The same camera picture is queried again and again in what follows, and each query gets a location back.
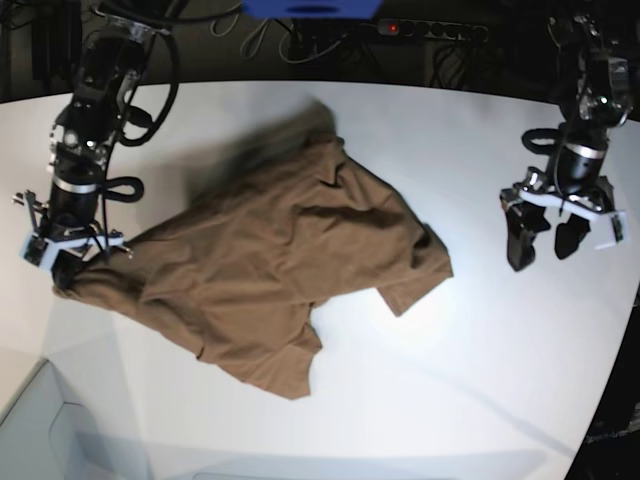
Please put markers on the white bin at table corner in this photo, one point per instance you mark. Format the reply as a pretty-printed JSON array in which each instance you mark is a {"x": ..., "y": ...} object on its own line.
[{"x": 47, "y": 433}]

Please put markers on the brown t-shirt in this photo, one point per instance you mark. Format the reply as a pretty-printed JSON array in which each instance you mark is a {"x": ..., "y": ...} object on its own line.
[{"x": 288, "y": 224}]

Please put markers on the white power strip red switch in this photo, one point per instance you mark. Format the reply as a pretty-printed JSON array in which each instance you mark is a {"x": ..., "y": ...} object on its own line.
[{"x": 432, "y": 30}]

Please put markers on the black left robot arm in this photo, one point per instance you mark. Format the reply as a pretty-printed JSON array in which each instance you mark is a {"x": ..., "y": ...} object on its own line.
[{"x": 596, "y": 97}]

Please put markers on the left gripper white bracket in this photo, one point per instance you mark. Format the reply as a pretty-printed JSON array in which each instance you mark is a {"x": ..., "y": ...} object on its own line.
[{"x": 593, "y": 210}]

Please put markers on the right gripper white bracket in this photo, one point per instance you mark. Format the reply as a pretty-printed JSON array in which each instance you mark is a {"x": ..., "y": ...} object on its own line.
[{"x": 62, "y": 251}]

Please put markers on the black equipment on floor left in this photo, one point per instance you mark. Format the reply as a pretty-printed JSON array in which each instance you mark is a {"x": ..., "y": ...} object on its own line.
[{"x": 56, "y": 40}]

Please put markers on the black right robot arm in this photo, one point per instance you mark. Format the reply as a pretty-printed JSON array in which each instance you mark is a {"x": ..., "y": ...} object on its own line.
[{"x": 73, "y": 219}]

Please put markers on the blue box at table edge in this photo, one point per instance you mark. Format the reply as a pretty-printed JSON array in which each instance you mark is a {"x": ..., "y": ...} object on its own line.
[{"x": 311, "y": 9}]

